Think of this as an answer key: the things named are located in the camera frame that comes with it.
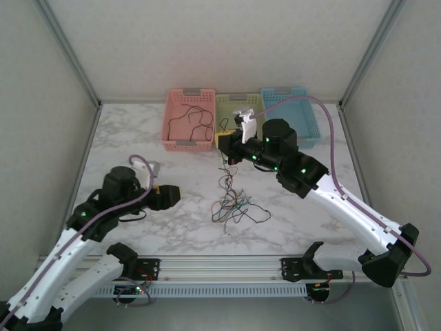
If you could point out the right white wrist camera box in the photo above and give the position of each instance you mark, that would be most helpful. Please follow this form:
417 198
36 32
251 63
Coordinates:
248 127

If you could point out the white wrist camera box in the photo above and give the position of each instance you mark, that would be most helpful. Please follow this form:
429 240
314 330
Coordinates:
139 162
248 127

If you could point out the aluminium table end rail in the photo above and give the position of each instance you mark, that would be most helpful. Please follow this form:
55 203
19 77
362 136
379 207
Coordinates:
138 101

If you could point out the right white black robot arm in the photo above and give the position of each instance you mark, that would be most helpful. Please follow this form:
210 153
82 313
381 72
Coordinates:
355 210

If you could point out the green plastic basket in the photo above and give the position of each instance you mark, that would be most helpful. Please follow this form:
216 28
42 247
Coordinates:
241 101

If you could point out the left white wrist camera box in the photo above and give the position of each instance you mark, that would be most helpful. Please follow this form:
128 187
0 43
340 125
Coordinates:
139 162

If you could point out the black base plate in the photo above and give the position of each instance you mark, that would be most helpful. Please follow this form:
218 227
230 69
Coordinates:
151 267
293 269

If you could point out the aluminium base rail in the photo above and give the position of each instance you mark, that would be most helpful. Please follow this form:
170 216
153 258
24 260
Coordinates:
220 269

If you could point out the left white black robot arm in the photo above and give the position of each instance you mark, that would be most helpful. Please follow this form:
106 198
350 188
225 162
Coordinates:
41 279

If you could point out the blue plastic basket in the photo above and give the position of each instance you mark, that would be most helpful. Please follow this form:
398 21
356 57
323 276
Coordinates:
293 110

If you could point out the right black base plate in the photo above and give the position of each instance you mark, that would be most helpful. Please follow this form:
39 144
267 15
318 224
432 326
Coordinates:
293 269

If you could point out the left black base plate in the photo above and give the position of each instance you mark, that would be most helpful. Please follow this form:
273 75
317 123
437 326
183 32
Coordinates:
151 267

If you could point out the pink plastic basket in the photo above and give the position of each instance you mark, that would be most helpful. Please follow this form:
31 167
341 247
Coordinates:
187 96

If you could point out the aluminium frame leg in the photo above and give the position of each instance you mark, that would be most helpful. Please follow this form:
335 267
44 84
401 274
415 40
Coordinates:
403 310

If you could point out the aluminium frame post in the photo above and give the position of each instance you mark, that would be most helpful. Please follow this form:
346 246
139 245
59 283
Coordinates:
70 51
375 51

